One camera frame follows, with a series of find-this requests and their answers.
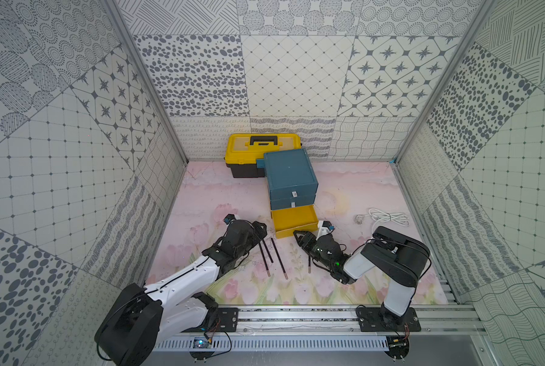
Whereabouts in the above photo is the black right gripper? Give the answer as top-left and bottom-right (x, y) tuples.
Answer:
(293, 230), (334, 272)

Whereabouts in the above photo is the black pencil slanted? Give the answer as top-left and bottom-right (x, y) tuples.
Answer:
(270, 237), (289, 281)

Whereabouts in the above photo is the yellow bottom drawer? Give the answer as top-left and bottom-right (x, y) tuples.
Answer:
(271, 205), (318, 239)

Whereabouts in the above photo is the teal drawer cabinet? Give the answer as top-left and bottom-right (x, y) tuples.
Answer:
(263, 149), (318, 200)

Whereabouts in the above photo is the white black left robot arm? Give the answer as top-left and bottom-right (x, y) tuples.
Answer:
(94, 214), (267, 365)

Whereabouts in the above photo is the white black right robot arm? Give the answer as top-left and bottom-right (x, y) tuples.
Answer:
(293, 221), (431, 320)

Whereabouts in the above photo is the black pencil cluster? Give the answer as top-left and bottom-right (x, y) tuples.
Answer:
(258, 241), (271, 278)
(262, 240), (274, 264)

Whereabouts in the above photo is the black pencil left cluster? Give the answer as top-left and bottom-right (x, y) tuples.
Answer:
(258, 241), (271, 278)

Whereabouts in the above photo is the yellow black toolbox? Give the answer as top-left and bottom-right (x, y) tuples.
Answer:
(225, 134), (301, 178)

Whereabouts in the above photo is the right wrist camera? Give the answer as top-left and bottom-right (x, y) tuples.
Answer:
(316, 221), (335, 239)

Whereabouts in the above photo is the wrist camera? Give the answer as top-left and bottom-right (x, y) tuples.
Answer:
(224, 213), (237, 225)
(316, 221), (335, 239)

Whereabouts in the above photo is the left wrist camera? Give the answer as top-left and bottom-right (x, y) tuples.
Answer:
(224, 213), (237, 225)

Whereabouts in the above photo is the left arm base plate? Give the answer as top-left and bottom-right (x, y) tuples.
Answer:
(206, 307), (239, 333)

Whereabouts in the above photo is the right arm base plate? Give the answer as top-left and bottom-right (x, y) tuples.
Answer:
(355, 305), (421, 332)

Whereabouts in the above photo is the white slotted cable duct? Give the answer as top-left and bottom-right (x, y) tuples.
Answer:
(154, 335), (388, 352)

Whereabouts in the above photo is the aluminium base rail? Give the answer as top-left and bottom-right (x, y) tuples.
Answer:
(230, 304), (485, 336)

